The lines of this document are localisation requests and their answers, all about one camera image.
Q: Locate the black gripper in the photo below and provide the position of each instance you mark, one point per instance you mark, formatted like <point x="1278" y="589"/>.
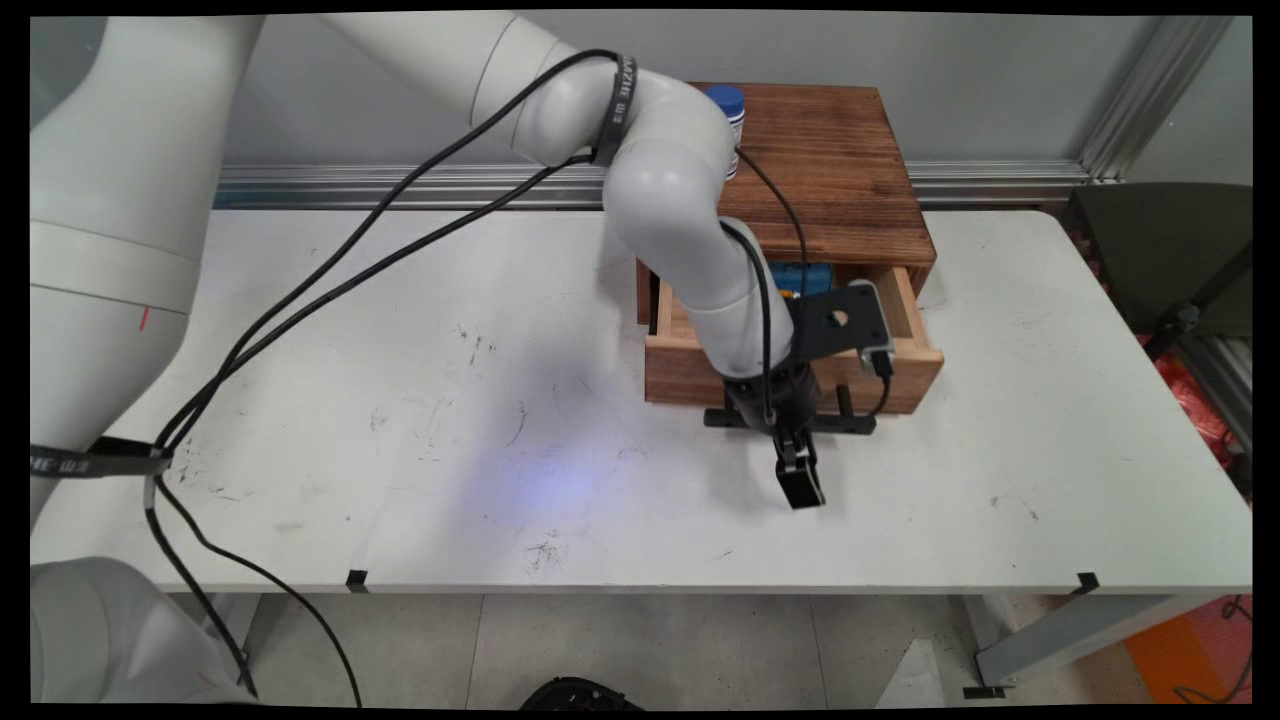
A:
<point x="775" y="400"/>

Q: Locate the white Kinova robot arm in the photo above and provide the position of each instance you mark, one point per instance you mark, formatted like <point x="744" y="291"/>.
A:
<point x="660" y="190"/>

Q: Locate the blue box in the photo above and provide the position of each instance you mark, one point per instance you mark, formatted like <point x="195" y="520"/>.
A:
<point x="805" y="278"/>

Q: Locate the black tape strip on floor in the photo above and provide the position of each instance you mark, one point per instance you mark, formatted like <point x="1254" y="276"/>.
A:
<point x="984" y="692"/>

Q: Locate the brown wooden cabinet box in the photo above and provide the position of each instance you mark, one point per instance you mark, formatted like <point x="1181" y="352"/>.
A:
<point x="840" y="170"/>

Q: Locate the grey table leg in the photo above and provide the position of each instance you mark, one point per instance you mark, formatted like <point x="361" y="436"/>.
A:
<point x="1060" y="630"/>
<point x="235" y="615"/>

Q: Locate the black round floor object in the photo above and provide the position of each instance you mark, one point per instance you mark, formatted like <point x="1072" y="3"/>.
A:
<point x="578" y="694"/>

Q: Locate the black tape marker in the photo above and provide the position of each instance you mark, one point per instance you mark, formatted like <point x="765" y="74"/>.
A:
<point x="1088" y="583"/>
<point x="357" y="579"/>

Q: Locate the white bottle with blue cap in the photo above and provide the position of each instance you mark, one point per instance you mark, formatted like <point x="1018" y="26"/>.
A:
<point x="730" y="100"/>

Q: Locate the red plastic bag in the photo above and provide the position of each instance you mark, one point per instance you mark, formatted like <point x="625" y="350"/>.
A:
<point x="1195" y="405"/>

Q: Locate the dark grey chair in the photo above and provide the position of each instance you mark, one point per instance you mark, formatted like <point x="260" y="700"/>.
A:
<point x="1160" y="250"/>

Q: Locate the orange floor mat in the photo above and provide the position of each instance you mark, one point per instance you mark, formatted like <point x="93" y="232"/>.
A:
<point x="1185" y="650"/>

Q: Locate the diagonal aluminium profile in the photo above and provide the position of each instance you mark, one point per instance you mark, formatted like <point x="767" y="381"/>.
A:
<point x="1150" y="95"/>

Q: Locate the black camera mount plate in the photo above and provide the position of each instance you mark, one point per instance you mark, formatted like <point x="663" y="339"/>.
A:
<point x="835" y="320"/>

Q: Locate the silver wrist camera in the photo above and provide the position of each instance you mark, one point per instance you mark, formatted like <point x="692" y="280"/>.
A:
<point x="880" y="325"/>

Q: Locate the aluminium frame beam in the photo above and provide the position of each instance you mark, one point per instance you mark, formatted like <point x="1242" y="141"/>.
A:
<point x="1222" y="385"/>

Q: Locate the horizontal aluminium rail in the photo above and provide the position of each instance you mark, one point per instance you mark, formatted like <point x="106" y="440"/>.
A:
<point x="400" y="186"/>

